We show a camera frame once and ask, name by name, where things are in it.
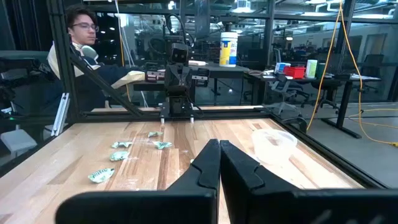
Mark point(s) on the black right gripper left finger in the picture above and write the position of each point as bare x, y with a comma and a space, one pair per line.
186, 205

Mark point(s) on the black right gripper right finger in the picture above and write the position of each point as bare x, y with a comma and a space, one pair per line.
280, 208

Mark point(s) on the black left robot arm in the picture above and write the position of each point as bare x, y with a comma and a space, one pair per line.
177, 105

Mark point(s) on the white base peg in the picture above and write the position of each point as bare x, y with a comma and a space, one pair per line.
161, 119
191, 119

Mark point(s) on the white yellow wipes canister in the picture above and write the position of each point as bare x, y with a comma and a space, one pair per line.
228, 49

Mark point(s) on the clear plastic bin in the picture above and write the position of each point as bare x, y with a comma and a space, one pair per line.
273, 146

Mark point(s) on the person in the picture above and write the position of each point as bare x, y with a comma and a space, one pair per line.
87, 62

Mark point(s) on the blue white box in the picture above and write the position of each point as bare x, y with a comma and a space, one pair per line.
281, 67

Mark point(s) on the grey office chair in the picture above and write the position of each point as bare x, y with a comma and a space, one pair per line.
286, 88

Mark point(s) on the red plastic box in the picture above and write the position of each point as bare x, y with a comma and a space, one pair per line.
294, 72

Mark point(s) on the green cup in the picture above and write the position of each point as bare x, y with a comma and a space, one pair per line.
321, 70

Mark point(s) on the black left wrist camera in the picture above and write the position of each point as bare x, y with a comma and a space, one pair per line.
179, 53

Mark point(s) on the black aluminium table frame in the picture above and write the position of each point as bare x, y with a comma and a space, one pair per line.
62, 62

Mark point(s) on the silver metal bracket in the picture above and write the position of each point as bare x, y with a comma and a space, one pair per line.
60, 113

